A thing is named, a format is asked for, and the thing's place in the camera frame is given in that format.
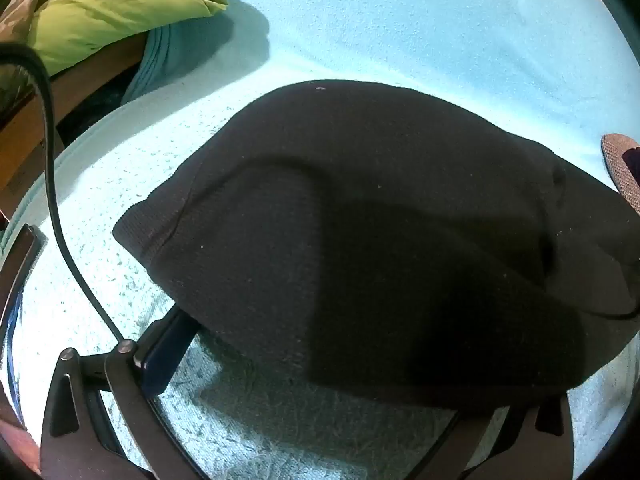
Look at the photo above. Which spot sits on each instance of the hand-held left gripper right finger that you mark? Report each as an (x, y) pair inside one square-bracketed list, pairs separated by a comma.
[(525, 440)]

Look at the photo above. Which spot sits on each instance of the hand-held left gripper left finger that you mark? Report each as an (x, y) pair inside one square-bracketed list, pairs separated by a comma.
[(165, 352)]

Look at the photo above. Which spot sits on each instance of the black pants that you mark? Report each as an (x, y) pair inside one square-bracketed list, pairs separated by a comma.
[(380, 240)]

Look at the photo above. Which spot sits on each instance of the black smartphone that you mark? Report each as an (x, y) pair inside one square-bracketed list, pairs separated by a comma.
[(20, 270)]

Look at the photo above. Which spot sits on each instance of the grey mesh slipper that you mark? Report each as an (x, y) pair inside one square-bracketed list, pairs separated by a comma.
[(620, 160)]

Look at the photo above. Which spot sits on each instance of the green pillow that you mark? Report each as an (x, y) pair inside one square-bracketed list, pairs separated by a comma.
[(115, 10)]

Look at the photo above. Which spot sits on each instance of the patterned quilt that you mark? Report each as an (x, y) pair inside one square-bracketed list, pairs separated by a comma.
[(30, 0)]

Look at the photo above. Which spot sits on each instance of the light blue blanket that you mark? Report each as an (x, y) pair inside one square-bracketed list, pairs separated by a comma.
[(400, 25)]

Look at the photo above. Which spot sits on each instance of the wooden bed frame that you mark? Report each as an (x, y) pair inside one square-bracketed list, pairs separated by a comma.
[(65, 90)]

